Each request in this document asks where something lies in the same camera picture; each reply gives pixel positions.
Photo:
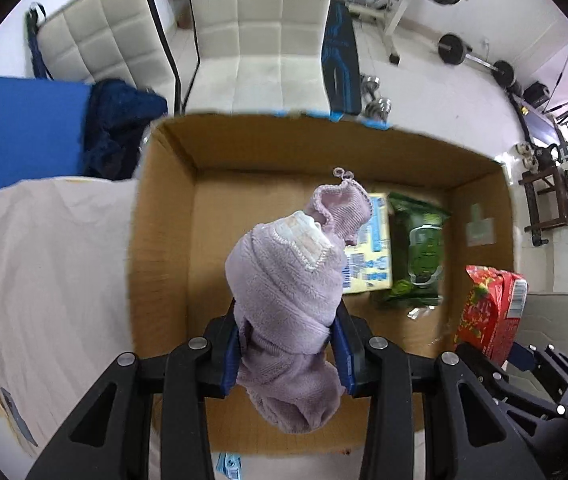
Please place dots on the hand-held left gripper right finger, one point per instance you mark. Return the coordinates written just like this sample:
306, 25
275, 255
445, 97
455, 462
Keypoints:
345, 360

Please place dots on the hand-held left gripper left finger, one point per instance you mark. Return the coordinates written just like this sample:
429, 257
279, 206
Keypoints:
229, 360

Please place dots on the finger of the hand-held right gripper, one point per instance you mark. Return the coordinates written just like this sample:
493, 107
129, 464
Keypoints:
549, 360
484, 365

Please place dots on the red snack packet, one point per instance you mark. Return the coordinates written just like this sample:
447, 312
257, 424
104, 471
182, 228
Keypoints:
484, 310

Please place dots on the pink knit garment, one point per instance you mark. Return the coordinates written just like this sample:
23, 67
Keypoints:
284, 300

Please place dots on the cardboard box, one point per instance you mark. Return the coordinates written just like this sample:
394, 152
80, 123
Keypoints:
164, 260

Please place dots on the grey chair seat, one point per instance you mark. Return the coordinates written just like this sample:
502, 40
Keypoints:
554, 320

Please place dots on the yellow and blue carton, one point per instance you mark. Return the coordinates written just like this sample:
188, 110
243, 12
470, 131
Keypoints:
371, 260

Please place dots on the green wet wipes packet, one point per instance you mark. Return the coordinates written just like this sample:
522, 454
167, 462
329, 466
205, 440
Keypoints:
419, 245

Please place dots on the white label sticker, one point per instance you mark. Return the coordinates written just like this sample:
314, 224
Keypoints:
480, 225

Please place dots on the dark wooden stool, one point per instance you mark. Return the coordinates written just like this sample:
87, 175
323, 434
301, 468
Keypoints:
549, 200

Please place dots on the grey tape strip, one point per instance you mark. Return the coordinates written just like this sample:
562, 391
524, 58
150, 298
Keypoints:
16, 415

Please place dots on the chrome dumbbell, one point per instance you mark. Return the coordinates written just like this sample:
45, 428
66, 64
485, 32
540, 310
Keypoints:
371, 85
379, 108

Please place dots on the dark blue cloth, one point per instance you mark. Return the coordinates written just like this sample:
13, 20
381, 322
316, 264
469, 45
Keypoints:
119, 125

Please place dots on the black and blue bench pad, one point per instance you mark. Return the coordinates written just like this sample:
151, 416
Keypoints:
340, 55

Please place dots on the black barbell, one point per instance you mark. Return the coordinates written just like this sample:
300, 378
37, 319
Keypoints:
474, 57

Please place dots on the blue foam mat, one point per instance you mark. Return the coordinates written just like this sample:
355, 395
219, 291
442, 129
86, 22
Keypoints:
19, 135

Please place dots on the white padded chair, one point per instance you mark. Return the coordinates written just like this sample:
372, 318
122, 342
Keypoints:
259, 35
99, 35

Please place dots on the white weight bench rack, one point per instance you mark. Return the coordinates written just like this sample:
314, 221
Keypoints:
399, 5

